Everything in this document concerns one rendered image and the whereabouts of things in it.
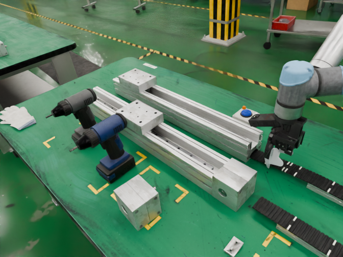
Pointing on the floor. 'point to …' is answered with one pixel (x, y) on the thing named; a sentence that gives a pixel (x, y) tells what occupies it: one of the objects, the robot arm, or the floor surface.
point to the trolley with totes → (295, 26)
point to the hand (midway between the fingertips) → (271, 159)
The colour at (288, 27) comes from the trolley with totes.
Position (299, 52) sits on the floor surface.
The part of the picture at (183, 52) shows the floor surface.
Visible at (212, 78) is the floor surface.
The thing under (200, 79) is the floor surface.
